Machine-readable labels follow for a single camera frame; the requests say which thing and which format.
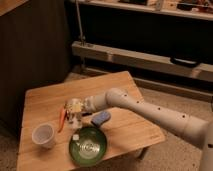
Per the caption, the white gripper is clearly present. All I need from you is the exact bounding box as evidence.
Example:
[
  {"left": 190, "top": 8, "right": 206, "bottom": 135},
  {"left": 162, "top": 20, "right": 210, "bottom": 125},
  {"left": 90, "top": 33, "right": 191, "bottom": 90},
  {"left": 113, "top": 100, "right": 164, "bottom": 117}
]
[{"left": 65, "top": 98, "right": 86, "bottom": 121}]

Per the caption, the clear plastic bottle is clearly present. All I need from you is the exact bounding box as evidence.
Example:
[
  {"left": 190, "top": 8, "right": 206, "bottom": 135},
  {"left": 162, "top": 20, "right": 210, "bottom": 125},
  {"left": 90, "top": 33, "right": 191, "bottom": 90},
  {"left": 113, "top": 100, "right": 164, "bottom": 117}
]
[{"left": 68, "top": 113, "right": 83, "bottom": 141}]

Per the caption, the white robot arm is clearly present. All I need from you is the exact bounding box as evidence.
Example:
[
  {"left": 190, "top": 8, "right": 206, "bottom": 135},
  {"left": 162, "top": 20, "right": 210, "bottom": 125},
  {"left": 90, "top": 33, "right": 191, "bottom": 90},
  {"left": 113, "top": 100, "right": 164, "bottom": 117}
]
[{"left": 65, "top": 88, "right": 213, "bottom": 171}]

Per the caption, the green ceramic bowl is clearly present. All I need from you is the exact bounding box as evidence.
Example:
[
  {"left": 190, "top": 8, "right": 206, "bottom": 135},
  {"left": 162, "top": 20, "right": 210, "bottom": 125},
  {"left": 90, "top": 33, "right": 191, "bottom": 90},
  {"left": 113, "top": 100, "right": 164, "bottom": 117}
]
[{"left": 68, "top": 126, "right": 108, "bottom": 167}]

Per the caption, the orange carrot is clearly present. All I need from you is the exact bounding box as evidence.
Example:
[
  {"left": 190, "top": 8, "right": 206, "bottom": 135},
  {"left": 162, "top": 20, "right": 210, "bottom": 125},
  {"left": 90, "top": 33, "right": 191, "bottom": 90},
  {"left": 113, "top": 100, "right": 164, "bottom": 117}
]
[{"left": 58, "top": 108, "right": 66, "bottom": 133}]

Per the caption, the blue sponge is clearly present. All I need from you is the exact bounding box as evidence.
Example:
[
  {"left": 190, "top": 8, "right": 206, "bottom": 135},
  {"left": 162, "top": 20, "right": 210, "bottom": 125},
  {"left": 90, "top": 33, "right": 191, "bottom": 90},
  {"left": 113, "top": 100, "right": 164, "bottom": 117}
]
[{"left": 91, "top": 111, "right": 111, "bottom": 127}]

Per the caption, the white plastic cup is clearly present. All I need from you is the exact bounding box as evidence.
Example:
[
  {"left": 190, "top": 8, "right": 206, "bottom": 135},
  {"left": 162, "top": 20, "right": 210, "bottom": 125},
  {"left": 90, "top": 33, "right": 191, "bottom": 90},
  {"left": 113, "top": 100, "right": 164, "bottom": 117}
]
[{"left": 31, "top": 123, "right": 55, "bottom": 149}]

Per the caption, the vertical metal pole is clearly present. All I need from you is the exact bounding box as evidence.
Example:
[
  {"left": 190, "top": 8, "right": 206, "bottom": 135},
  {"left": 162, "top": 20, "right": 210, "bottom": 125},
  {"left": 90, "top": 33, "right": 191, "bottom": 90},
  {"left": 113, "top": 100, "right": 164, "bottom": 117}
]
[{"left": 75, "top": 0, "right": 85, "bottom": 45}]

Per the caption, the upper shelf with clutter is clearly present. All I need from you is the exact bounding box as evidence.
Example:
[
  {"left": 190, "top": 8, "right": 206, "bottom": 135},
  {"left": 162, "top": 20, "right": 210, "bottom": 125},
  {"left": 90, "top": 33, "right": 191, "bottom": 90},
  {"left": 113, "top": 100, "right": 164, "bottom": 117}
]
[{"left": 69, "top": 0, "right": 213, "bottom": 21}]

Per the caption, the grey metal shelf rail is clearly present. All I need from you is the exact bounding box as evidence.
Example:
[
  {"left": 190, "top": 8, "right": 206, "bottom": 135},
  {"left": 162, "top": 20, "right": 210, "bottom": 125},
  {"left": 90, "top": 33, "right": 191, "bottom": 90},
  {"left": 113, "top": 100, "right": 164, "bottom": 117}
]
[{"left": 71, "top": 41, "right": 213, "bottom": 82}]

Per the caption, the black handle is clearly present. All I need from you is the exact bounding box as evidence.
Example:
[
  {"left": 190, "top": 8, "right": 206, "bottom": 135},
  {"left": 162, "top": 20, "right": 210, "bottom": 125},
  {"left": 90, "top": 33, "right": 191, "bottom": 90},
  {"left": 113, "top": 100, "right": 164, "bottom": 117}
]
[{"left": 170, "top": 57, "right": 201, "bottom": 68}]

